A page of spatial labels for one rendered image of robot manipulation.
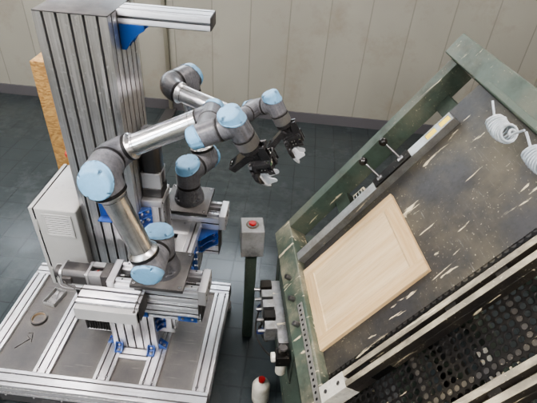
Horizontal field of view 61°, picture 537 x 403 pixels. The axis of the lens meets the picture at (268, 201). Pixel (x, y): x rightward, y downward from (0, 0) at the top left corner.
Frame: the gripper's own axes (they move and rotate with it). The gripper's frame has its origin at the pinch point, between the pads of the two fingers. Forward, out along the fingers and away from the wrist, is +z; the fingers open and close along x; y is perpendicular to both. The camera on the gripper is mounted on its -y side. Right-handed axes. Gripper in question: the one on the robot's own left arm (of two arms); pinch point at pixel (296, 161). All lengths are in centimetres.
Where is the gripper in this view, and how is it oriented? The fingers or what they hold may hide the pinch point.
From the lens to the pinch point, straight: 208.0
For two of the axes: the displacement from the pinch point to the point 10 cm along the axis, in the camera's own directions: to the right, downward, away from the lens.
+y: 9.0, -2.6, -3.4
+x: 1.1, -6.1, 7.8
